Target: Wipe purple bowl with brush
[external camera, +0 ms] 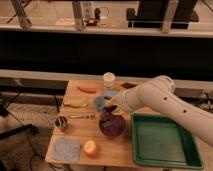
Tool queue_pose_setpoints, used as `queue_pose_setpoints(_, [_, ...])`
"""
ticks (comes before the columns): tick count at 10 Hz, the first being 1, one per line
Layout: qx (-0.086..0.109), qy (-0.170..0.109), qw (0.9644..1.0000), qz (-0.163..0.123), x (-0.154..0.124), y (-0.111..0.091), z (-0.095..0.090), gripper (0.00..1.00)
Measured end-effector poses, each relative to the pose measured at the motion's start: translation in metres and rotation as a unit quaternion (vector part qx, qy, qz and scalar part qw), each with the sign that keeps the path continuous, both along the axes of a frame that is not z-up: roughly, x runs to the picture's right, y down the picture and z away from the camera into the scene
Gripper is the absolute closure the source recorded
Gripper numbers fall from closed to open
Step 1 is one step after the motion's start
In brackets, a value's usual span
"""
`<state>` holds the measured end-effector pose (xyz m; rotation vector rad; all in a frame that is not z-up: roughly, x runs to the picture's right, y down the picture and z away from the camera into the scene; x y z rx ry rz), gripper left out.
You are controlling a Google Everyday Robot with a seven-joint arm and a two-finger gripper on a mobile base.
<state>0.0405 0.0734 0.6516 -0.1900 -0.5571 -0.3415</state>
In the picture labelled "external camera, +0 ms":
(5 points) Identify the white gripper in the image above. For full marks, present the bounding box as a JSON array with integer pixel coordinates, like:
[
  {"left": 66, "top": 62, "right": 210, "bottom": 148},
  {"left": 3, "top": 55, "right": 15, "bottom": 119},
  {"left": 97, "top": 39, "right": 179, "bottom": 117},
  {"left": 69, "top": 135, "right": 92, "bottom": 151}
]
[{"left": 103, "top": 92, "right": 131, "bottom": 112}]

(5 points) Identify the dark dish brush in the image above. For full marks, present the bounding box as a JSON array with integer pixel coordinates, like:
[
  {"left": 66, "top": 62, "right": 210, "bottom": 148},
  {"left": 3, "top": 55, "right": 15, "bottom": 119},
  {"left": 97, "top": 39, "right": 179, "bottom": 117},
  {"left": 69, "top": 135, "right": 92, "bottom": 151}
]
[{"left": 101, "top": 112, "right": 113, "bottom": 122}]

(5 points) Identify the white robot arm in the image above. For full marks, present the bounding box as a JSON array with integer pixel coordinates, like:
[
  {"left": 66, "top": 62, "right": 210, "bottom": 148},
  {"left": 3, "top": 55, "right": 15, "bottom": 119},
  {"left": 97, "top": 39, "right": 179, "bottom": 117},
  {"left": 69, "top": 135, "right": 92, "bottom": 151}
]
[{"left": 106, "top": 76, "right": 213, "bottom": 147}]

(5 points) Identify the purple bowl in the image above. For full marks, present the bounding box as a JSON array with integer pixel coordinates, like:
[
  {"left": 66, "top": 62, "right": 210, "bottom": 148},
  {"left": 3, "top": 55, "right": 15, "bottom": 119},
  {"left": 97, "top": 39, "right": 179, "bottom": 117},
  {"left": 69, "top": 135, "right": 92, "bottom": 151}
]
[{"left": 99, "top": 114, "right": 126, "bottom": 138}]

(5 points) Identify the blue plastic cup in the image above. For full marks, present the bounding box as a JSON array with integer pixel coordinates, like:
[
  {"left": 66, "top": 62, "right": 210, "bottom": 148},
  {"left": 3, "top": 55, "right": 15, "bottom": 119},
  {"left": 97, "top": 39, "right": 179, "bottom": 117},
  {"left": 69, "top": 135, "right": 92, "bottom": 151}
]
[{"left": 93, "top": 96, "right": 105, "bottom": 112}]

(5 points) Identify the blue sponge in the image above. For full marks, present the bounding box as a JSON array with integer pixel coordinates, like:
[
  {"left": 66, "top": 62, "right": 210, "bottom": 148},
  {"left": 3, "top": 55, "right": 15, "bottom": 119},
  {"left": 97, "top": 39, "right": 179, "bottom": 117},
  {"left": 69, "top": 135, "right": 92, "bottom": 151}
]
[{"left": 103, "top": 90, "right": 117, "bottom": 99}]

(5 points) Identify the metal fork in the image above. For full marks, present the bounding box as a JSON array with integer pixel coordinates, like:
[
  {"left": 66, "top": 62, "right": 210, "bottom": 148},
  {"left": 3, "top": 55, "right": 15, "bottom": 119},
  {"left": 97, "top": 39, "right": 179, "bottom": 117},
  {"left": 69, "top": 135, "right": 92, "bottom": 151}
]
[{"left": 68, "top": 114, "right": 95, "bottom": 119}]

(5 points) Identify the dark brown food item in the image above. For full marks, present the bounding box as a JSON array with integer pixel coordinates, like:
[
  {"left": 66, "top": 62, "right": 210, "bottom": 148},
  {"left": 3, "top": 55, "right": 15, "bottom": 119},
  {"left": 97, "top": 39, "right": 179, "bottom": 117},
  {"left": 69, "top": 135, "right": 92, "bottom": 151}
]
[{"left": 121, "top": 82, "right": 138, "bottom": 89}]

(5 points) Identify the orange carrot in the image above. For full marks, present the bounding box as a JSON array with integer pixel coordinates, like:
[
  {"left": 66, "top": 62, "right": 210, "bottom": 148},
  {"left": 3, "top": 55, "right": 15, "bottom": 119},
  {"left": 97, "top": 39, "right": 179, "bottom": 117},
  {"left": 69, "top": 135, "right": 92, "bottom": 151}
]
[{"left": 77, "top": 86, "right": 96, "bottom": 94}]

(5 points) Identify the clear plastic cup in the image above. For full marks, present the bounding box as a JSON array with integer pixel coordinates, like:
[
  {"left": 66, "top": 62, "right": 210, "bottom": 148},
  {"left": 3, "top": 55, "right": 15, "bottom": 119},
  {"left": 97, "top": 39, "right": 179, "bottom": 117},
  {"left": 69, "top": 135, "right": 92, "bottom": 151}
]
[{"left": 103, "top": 72, "right": 115, "bottom": 88}]

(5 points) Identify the orange fruit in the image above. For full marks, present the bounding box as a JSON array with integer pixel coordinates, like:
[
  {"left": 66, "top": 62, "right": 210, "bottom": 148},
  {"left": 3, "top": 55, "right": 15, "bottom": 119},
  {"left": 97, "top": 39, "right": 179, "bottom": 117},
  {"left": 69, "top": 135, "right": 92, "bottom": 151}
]
[{"left": 83, "top": 140, "right": 98, "bottom": 157}]

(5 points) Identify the small metal can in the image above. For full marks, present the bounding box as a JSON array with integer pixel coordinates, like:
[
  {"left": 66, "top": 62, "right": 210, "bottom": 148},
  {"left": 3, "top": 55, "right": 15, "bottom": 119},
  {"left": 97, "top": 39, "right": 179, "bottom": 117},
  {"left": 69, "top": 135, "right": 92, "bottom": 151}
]
[{"left": 55, "top": 116, "right": 68, "bottom": 131}]

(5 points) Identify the green plastic tray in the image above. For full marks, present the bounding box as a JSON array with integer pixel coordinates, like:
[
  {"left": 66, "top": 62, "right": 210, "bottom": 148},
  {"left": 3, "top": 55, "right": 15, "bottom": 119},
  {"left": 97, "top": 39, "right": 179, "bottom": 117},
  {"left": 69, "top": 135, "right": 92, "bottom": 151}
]
[{"left": 131, "top": 114, "right": 204, "bottom": 170}]

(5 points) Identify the blue cloth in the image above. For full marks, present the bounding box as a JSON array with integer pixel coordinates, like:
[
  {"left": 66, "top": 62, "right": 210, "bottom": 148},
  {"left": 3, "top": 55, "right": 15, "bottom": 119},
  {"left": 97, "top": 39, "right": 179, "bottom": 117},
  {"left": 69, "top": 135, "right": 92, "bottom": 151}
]
[{"left": 52, "top": 138, "right": 81, "bottom": 162}]

